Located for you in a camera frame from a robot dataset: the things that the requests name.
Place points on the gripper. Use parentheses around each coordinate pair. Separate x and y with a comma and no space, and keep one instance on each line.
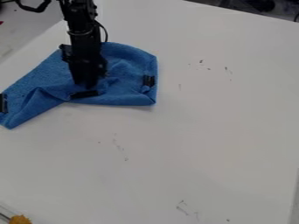
(85,57)

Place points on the blue cloth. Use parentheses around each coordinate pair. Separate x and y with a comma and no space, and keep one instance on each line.
(42,84)

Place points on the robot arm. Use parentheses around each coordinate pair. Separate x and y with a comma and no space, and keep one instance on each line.
(80,14)

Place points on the yellow toy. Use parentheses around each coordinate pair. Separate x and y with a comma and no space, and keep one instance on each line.
(19,220)

